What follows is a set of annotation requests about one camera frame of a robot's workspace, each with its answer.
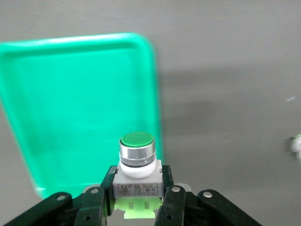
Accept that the green button orange block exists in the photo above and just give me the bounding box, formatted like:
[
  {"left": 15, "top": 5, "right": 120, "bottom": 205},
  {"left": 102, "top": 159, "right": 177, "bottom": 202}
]
[{"left": 287, "top": 133, "right": 301, "bottom": 162}]

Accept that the green plastic tray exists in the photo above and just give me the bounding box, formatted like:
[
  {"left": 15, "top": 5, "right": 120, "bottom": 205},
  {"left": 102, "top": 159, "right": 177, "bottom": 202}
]
[{"left": 0, "top": 32, "right": 165, "bottom": 201}]

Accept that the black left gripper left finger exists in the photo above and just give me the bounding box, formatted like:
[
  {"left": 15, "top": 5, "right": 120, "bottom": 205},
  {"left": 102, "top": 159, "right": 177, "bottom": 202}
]
[{"left": 0, "top": 165, "right": 118, "bottom": 226}]

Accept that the green button light green block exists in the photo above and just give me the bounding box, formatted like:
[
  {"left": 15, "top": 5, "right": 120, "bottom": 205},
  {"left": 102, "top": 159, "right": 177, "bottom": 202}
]
[{"left": 112, "top": 131, "right": 165, "bottom": 219}]

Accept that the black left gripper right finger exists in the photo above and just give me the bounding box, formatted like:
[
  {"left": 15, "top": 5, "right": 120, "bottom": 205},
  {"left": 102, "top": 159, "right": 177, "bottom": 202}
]
[{"left": 154, "top": 165, "right": 262, "bottom": 226}]

